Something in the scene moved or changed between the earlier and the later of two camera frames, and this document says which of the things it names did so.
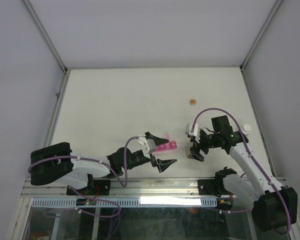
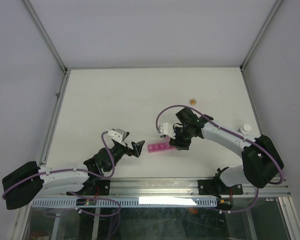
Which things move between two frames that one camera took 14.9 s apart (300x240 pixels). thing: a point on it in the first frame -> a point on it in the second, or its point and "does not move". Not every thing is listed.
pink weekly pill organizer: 170,145 does not move
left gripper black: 162,164 -> 136,147
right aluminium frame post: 244,65 does not move
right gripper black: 194,152 -> 178,144
